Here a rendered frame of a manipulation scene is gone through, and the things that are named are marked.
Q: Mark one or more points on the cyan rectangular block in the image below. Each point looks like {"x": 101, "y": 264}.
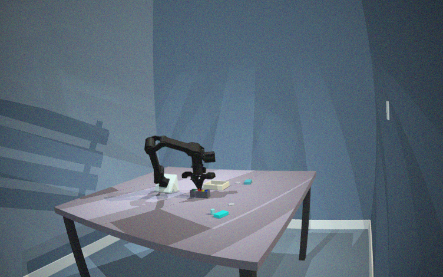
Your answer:
{"x": 220, "y": 214}

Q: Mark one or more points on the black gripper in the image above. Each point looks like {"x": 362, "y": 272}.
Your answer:
{"x": 198, "y": 170}

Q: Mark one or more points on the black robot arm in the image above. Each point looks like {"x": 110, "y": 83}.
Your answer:
{"x": 194, "y": 150}

